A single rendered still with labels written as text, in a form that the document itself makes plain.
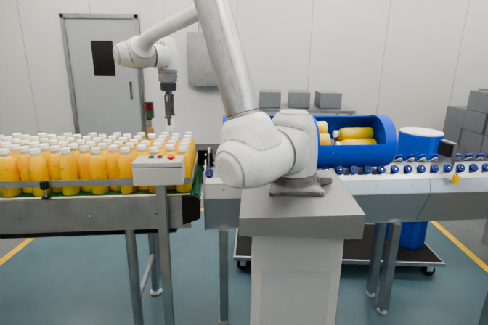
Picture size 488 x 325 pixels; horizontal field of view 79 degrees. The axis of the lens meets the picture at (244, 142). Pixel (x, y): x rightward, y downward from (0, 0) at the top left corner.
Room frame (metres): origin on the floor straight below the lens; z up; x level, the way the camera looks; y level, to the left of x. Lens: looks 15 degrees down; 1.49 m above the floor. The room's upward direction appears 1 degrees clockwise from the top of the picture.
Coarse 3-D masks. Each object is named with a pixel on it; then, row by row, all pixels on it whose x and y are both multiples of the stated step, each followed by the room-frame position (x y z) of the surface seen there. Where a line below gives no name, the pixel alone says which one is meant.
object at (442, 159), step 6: (444, 144) 1.60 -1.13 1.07; (450, 144) 1.56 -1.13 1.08; (456, 144) 1.56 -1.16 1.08; (438, 150) 1.64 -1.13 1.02; (444, 150) 1.59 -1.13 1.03; (450, 150) 1.56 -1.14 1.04; (456, 150) 1.56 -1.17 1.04; (438, 156) 1.65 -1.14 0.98; (444, 156) 1.61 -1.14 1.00; (450, 156) 1.56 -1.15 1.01; (438, 162) 1.64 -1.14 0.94; (444, 162) 1.60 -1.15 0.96; (450, 162) 1.56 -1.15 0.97
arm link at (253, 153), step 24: (216, 0) 0.88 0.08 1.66; (216, 24) 0.87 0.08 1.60; (216, 48) 0.86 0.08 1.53; (240, 48) 0.88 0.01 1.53; (216, 72) 0.86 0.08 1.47; (240, 72) 0.85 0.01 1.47; (240, 96) 0.83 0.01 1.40; (240, 120) 0.80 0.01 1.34; (264, 120) 0.81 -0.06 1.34; (240, 144) 0.76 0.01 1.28; (264, 144) 0.77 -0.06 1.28; (288, 144) 0.85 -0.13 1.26; (216, 168) 0.77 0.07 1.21; (240, 168) 0.72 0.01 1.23; (264, 168) 0.75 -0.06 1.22; (288, 168) 0.84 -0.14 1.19
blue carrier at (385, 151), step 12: (324, 120) 1.64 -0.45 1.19; (336, 120) 1.65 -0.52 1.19; (348, 120) 1.65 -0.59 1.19; (360, 120) 1.66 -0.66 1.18; (372, 120) 1.67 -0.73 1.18; (384, 120) 1.50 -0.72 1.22; (384, 132) 1.45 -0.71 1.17; (360, 144) 1.42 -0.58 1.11; (372, 144) 1.42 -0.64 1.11; (384, 144) 1.42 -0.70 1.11; (396, 144) 1.43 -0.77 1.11; (324, 156) 1.40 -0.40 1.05; (336, 156) 1.41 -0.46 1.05; (348, 156) 1.41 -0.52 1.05; (360, 156) 1.42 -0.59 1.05; (372, 156) 1.43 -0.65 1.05; (384, 156) 1.43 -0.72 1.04
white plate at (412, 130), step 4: (400, 128) 2.17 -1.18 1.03; (404, 128) 2.16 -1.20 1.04; (408, 128) 2.16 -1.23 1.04; (412, 128) 2.17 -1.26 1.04; (416, 128) 2.17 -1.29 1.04; (420, 128) 2.17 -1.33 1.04; (424, 128) 2.17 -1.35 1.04; (428, 128) 2.17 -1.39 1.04; (404, 132) 2.06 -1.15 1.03; (408, 132) 2.04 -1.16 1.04; (412, 132) 2.04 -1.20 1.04; (416, 132) 2.04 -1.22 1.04; (420, 132) 2.04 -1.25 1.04; (424, 132) 2.04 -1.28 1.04; (428, 132) 2.05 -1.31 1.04; (432, 132) 2.05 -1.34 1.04; (436, 132) 2.05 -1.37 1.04; (440, 132) 2.05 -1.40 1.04; (428, 136) 1.96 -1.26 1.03; (432, 136) 1.96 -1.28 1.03; (436, 136) 1.96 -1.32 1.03
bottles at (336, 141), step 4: (332, 140) 1.63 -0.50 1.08; (336, 140) 1.63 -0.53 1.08; (340, 140) 1.62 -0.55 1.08; (344, 140) 1.55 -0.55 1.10; (348, 140) 1.54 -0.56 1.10; (352, 140) 1.54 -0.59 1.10; (356, 140) 1.54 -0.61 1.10; (360, 140) 1.54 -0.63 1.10; (364, 140) 1.55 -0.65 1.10; (368, 140) 1.55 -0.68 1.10; (372, 140) 1.55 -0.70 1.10; (332, 144) 1.63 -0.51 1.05; (336, 144) 1.54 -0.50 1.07; (340, 144) 1.54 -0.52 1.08; (344, 144) 1.53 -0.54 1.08; (348, 144) 1.53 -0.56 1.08; (352, 144) 1.52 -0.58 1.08
